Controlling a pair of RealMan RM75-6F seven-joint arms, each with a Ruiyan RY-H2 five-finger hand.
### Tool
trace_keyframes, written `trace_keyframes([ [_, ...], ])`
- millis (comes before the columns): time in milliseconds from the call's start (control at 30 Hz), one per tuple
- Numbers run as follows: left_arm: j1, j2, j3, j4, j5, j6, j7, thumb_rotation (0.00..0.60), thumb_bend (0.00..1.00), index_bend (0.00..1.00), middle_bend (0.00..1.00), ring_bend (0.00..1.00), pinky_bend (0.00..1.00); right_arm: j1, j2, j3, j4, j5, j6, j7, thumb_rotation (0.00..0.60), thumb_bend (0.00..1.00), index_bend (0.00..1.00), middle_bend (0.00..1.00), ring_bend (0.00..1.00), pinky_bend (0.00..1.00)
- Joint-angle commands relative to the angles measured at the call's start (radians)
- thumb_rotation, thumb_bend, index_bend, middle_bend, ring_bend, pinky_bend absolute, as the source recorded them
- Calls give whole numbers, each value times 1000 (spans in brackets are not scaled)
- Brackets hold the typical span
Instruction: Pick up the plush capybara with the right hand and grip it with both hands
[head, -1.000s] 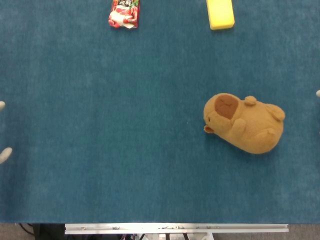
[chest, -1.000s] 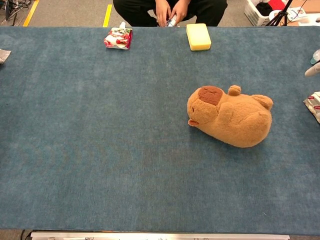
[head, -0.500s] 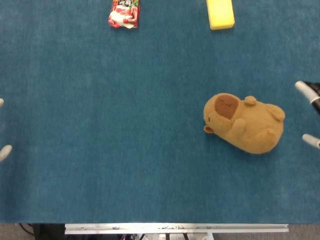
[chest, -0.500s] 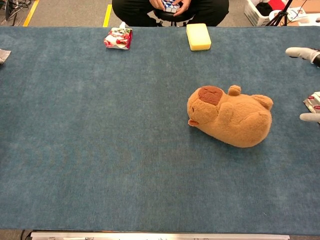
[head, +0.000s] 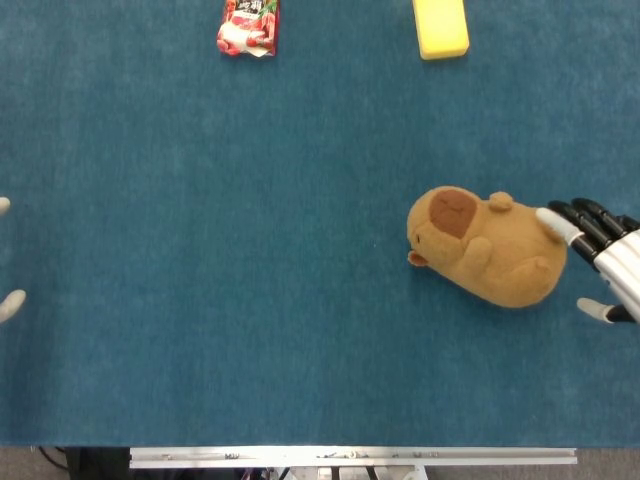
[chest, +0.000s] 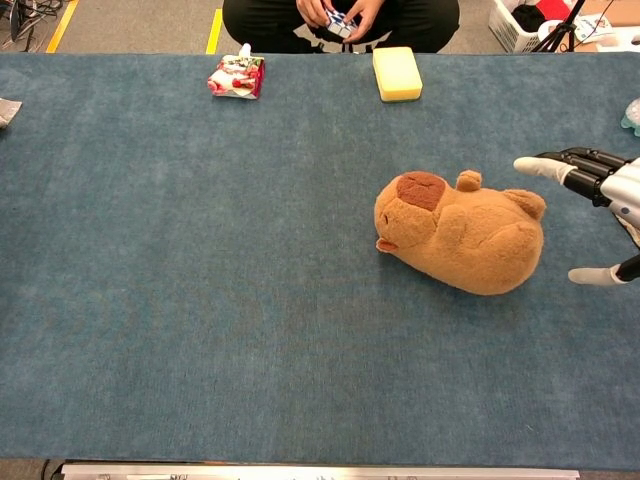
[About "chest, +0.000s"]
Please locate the grey crumpled cloth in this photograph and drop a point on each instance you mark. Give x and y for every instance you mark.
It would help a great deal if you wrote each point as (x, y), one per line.
(8, 112)

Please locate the brown capybara plush toy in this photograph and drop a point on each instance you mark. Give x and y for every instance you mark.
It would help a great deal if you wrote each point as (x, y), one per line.
(480, 240)

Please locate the yellow sponge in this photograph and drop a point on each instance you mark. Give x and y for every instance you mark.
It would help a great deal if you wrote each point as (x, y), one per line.
(397, 74)

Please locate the aluminium rail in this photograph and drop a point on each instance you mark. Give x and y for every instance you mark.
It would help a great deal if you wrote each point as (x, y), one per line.
(320, 472)

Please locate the teal spiky ball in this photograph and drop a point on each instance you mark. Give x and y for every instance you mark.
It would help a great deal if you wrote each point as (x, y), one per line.
(631, 117)

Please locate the red strawberry snack pouch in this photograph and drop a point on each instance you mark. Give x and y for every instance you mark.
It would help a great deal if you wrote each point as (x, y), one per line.
(237, 77)

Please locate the blue white puzzle cube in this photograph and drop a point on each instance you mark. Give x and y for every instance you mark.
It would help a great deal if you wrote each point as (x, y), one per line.
(341, 24)

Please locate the blue table cloth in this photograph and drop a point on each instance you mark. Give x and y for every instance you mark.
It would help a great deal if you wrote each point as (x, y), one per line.
(250, 275)

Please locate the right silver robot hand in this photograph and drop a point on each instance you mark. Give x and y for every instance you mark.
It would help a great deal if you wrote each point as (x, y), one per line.
(595, 172)

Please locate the person in black clothes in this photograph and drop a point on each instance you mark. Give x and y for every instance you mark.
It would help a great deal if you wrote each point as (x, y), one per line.
(340, 22)

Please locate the black tripod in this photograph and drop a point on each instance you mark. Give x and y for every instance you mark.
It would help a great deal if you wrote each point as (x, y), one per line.
(557, 30)

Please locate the white laundry basket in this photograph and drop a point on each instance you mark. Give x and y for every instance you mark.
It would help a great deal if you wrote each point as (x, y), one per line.
(520, 25)

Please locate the cardboard box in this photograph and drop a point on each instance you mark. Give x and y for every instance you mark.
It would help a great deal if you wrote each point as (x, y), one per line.
(612, 15)

